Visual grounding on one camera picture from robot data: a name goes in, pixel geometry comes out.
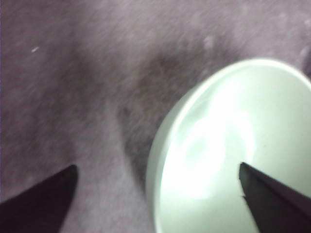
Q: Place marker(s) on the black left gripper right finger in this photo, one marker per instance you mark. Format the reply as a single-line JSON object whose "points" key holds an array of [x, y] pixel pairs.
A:
{"points": [[279, 208]]}

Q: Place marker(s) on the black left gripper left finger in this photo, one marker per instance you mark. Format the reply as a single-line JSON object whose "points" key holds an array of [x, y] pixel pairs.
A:
{"points": [[36, 211]]}

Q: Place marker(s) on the green ribbed bowl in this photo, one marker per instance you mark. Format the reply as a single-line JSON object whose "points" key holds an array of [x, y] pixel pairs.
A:
{"points": [[218, 136]]}

